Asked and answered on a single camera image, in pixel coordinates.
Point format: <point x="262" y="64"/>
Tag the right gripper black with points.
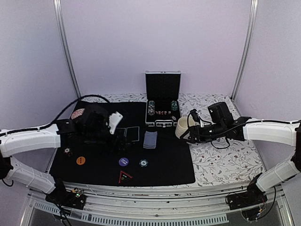
<point x="194" y="130"/>

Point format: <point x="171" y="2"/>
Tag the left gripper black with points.
<point x="122" y="141"/>

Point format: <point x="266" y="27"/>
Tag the purple small blind button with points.
<point x="123" y="161"/>

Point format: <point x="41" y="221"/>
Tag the dark green poker chip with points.
<point x="143" y="163"/>

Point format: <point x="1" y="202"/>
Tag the orange big blind button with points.
<point x="81" y="160"/>

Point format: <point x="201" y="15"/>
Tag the red brown poker chip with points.
<point x="67" y="151"/>

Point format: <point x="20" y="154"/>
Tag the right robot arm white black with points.
<point x="246" y="128"/>

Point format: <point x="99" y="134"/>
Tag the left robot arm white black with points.
<point x="56" y="134"/>

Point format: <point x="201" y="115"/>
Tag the cream ribbed ceramic mug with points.
<point x="182" y="125"/>

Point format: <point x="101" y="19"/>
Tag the black poker mat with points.
<point x="137" y="155"/>

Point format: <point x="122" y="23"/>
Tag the triangular red black marker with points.
<point x="124" y="177"/>

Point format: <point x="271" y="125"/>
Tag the right chip stack in case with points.
<point x="174" y="105"/>

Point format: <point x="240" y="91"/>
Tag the chip stack in case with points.
<point x="151" y="108"/>
<point x="174" y="105"/>

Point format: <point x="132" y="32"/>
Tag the red dice row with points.
<point x="163" y="112"/>

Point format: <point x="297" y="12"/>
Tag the left chip stack in case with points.
<point x="151" y="108"/>

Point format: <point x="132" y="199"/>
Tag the aluminium poker chip case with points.
<point x="162" y="87"/>

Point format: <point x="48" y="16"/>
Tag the patterned ceramic bowl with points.
<point x="77" y="113"/>

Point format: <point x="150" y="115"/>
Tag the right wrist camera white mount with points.
<point x="196" y="117"/>

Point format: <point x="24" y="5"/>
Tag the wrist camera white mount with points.
<point x="196" y="117"/>
<point x="114" y="119"/>

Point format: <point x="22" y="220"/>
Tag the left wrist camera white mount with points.
<point x="114" y="119"/>

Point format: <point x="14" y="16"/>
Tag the aluminium front rail frame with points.
<point x="190" y="205"/>

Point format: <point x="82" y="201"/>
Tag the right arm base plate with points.
<point x="245" y="199"/>

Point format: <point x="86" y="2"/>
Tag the right aluminium corner post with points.
<point x="246" y="47"/>

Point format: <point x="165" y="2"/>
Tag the aluminium corner post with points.
<point x="66" y="51"/>
<point x="246" y="47"/>

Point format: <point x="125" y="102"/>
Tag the left aluminium corner post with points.
<point x="66" y="51"/>

